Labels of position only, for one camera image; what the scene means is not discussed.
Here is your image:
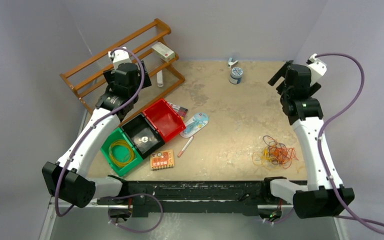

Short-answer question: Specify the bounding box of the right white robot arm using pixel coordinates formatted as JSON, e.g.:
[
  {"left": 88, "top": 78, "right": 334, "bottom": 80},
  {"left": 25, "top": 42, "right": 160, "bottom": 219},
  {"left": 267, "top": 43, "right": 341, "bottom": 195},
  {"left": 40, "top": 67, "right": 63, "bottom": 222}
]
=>
[{"left": 260, "top": 60, "right": 355, "bottom": 219}]

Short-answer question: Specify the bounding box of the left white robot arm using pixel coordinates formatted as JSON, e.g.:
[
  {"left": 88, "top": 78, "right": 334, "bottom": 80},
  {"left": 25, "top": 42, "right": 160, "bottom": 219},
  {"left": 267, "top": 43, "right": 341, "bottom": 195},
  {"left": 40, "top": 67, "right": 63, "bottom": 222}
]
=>
[{"left": 41, "top": 61, "right": 150, "bottom": 208}]

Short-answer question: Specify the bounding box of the white stapler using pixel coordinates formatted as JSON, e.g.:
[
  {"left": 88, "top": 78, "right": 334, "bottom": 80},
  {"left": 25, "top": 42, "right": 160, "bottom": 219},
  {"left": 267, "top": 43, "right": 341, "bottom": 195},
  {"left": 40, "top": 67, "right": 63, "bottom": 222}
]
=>
[{"left": 156, "top": 70, "right": 164, "bottom": 88}]

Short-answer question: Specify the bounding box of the wooden shelf rack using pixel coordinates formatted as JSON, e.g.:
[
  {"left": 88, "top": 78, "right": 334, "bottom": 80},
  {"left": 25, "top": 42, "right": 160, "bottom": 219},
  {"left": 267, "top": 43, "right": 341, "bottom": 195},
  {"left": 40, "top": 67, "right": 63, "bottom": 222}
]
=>
[{"left": 59, "top": 18, "right": 185, "bottom": 124}]

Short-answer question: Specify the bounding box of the white red carton box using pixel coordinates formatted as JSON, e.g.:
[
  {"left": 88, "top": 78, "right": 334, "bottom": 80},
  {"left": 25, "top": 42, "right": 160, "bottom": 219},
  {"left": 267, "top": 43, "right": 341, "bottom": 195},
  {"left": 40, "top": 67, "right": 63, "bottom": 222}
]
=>
[{"left": 151, "top": 42, "right": 176, "bottom": 63}]

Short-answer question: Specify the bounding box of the blue lidded jar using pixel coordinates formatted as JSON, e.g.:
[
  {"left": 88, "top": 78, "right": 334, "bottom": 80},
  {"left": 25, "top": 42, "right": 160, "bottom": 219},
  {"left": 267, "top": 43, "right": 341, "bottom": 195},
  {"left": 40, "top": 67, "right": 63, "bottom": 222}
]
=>
[{"left": 229, "top": 67, "right": 243, "bottom": 85}]

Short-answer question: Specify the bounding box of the red plastic bin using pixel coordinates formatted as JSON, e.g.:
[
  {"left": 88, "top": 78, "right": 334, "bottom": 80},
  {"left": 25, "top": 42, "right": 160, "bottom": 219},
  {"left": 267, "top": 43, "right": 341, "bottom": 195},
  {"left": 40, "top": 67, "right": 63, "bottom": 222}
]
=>
[{"left": 142, "top": 98, "right": 186, "bottom": 143}]

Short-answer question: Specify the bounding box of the black plastic bin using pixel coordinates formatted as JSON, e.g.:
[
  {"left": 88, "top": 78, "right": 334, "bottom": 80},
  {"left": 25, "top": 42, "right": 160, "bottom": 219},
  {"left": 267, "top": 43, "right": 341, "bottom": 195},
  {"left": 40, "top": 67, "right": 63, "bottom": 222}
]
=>
[{"left": 121, "top": 113, "right": 165, "bottom": 159}]

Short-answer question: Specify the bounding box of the dark red foil packet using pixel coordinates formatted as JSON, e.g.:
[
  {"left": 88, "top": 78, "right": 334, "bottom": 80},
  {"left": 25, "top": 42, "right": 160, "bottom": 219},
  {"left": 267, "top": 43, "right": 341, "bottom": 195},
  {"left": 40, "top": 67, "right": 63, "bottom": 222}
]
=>
[{"left": 167, "top": 102, "right": 189, "bottom": 120}]

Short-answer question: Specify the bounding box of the green plastic bin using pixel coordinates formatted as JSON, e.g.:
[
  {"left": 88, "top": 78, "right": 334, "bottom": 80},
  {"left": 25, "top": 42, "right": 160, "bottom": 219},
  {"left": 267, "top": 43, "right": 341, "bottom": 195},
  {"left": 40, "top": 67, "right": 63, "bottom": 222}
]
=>
[{"left": 100, "top": 128, "right": 143, "bottom": 177}]

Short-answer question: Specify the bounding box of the blue toothbrush blister pack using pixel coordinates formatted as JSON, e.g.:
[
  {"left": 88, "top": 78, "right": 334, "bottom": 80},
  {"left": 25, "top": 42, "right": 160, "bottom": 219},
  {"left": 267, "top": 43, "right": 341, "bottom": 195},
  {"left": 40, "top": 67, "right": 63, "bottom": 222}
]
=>
[{"left": 180, "top": 112, "right": 209, "bottom": 139}]

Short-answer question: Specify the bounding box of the orange snack packet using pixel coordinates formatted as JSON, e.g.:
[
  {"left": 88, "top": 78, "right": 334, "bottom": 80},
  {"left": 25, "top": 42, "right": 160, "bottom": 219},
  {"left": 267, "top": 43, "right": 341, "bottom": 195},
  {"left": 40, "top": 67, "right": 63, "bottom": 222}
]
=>
[{"left": 149, "top": 149, "right": 175, "bottom": 171}]

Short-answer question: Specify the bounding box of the white orange pen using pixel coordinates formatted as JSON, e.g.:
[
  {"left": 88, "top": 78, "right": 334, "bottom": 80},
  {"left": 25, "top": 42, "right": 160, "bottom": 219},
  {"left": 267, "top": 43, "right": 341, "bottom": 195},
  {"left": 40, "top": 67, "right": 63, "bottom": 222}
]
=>
[{"left": 177, "top": 136, "right": 194, "bottom": 158}]

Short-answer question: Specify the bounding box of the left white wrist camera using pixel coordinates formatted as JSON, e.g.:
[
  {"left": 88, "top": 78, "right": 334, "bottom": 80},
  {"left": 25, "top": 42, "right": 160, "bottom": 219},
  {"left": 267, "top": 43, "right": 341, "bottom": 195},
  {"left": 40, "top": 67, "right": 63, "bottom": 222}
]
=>
[{"left": 108, "top": 46, "right": 132, "bottom": 70}]

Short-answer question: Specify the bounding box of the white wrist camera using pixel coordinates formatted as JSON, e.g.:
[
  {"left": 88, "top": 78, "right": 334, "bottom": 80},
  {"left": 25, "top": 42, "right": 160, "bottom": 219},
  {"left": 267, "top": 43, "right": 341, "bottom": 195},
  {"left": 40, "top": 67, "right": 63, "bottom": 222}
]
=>
[
  {"left": 306, "top": 53, "right": 327, "bottom": 86},
  {"left": 108, "top": 46, "right": 132, "bottom": 70}
]

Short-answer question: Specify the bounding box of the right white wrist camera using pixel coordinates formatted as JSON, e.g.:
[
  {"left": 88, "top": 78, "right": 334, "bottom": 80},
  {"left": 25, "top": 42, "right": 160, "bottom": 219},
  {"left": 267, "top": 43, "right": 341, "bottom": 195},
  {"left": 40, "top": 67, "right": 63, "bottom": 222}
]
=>
[{"left": 306, "top": 53, "right": 327, "bottom": 86}]

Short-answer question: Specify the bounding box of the purple cable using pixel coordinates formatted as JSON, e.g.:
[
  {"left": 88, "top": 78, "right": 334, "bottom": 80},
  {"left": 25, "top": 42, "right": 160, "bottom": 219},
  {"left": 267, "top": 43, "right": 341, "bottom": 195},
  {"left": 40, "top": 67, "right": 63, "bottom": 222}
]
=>
[{"left": 262, "top": 135, "right": 291, "bottom": 167}]

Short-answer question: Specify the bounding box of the yellow cable coil in bin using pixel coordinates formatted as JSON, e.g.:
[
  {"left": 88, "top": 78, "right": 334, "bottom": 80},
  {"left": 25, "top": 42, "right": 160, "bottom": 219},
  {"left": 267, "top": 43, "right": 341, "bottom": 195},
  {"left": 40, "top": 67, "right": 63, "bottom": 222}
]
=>
[{"left": 108, "top": 139, "right": 136, "bottom": 167}]

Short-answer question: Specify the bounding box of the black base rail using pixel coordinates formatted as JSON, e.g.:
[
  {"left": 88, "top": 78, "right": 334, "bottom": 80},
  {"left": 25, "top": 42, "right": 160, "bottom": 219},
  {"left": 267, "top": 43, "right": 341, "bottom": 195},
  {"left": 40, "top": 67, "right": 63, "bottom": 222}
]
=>
[{"left": 97, "top": 180, "right": 279, "bottom": 218}]

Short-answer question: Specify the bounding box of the base purple hose loop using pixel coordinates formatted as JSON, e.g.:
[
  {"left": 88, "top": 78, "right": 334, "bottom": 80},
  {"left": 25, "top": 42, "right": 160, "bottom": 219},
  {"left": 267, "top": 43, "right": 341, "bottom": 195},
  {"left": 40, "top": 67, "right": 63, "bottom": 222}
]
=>
[{"left": 107, "top": 193, "right": 164, "bottom": 234}]

